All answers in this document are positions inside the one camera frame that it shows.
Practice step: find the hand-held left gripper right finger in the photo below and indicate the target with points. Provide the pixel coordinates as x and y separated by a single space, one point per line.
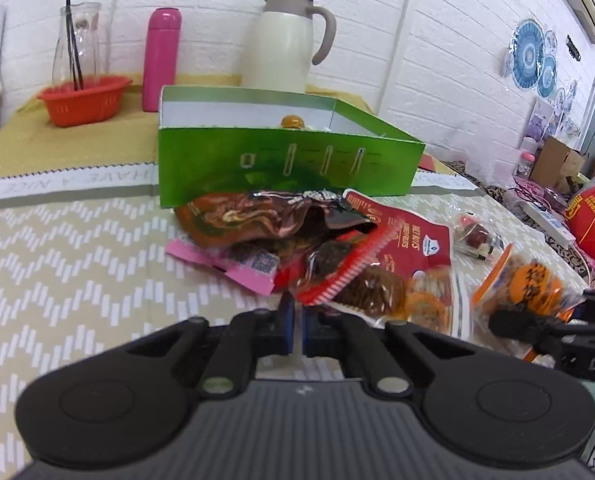
308 335

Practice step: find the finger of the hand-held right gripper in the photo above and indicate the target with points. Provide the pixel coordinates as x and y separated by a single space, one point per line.
517 325

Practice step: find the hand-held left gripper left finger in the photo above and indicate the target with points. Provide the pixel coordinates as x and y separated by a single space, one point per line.
286 330

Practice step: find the orange clear snack packet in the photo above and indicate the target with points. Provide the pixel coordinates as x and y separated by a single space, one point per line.
532 282
292 122

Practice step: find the red-edged clear snack packet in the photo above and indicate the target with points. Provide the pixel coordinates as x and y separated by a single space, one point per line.
337 260

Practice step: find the small red candy packet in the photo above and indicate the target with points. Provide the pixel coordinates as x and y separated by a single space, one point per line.
477 235

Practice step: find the large brown snack packet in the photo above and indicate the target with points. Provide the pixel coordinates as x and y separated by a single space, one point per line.
237 217

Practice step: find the red snack packet clear window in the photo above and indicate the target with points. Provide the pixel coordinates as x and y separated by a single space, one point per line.
417 240

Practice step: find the green cardboard box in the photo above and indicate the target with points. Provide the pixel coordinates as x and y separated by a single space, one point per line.
202 170

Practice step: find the white power strip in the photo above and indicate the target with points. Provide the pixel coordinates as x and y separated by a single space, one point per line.
547 222

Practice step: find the pink-lid jar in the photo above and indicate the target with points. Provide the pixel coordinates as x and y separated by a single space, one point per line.
526 165

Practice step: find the brown cardboard box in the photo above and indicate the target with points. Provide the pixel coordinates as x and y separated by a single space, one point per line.
552 162

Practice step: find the red envelope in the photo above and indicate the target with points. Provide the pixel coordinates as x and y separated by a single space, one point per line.
428 162

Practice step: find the beige chevron tablecloth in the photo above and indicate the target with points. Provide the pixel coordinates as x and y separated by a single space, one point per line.
77 260

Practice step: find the cream thermos jug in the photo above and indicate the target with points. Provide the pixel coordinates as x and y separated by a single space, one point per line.
277 45

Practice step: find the pink bottle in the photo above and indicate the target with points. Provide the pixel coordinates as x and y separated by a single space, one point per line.
161 60

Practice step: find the red plastic basket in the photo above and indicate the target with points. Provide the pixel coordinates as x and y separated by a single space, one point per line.
82 102

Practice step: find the black stick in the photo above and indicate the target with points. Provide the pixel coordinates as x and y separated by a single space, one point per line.
77 67
70 40

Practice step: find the glass pitcher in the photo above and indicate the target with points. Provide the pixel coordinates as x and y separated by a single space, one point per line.
90 45

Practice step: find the purple wall picture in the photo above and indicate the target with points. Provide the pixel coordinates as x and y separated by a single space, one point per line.
542 120

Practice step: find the small blue round wall decoration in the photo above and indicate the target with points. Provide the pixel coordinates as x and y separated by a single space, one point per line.
547 77

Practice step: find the large blue round wall decoration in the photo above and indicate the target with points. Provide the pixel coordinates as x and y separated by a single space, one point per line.
526 55

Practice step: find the white wall pipe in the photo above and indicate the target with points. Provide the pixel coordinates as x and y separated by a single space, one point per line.
402 30
113 15

